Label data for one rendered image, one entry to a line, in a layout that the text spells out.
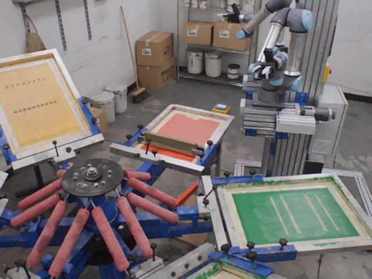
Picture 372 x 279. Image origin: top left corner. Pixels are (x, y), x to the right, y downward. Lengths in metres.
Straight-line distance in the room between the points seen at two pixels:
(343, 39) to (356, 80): 0.67
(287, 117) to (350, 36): 3.30
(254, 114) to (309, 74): 0.49
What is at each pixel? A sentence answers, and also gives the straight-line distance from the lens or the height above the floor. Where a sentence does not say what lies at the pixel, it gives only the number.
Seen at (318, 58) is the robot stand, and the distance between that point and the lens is 2.67.
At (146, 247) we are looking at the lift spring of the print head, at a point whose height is 1.13.
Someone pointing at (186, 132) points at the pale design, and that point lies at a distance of 2.72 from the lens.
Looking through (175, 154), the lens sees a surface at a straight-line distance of 2.46.
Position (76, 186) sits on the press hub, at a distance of 1.71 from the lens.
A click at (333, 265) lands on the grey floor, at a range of 3.21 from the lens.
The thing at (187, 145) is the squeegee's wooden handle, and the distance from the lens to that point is 2.41.
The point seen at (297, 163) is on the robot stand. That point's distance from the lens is 3.07.
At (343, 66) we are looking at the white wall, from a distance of 5.85.
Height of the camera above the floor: 2.35
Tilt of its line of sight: 32 degrees down
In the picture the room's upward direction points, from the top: straight up
